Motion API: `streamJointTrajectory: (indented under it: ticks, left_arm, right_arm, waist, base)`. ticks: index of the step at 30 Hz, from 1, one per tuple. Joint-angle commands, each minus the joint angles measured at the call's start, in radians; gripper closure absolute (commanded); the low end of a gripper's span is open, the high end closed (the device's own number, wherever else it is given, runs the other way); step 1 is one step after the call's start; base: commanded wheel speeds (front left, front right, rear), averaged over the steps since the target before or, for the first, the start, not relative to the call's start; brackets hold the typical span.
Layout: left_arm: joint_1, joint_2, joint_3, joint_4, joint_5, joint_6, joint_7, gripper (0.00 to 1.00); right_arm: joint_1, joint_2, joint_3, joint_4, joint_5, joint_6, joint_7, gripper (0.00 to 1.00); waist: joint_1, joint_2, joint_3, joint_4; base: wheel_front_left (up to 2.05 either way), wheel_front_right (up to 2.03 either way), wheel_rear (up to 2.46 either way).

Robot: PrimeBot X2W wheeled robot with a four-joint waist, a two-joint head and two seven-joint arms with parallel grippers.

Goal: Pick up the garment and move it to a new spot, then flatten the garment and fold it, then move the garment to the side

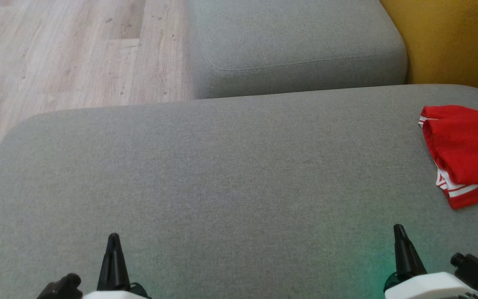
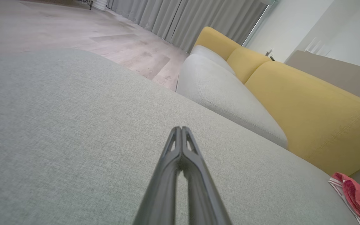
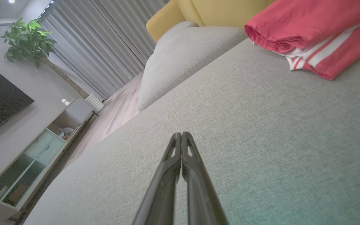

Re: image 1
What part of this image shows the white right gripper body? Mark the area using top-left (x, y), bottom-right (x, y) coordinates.
top-left (383, 271), bottom-right (478, 299)

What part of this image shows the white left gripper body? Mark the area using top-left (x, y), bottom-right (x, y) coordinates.
top-left (82, 282), bottom-right (152, 299)

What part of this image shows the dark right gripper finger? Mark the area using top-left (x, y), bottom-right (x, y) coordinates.
top-left (393, 224), bottom-right (428, 284)

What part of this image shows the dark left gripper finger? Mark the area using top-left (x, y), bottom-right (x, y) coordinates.
top-left (97, 233), bottom-right (131, 292)

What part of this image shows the red and white jersey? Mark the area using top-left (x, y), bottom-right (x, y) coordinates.
top-left (418, 105), bottom-right (478, 210)

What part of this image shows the large grey fabric sofa seat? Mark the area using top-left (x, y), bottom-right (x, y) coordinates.
top-left (0, 84), bottom-right (478, 299)

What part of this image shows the small grey fabric sofa cushion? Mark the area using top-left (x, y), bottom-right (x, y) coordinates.
top-left (186, 0), bottom-right (408, 100)

